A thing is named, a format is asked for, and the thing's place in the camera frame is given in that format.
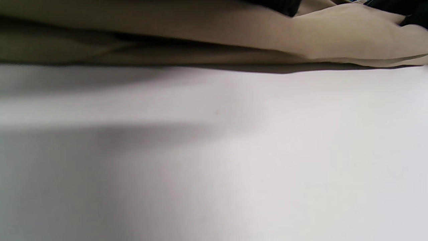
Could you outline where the person's right hand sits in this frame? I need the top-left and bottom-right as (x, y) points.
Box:
(365, 0), (428, 30)

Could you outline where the person's left hand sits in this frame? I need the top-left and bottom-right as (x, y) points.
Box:
(246, 0), (302, 17)

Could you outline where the brown garment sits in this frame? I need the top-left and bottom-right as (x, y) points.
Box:
(0, 0), (428, 68)

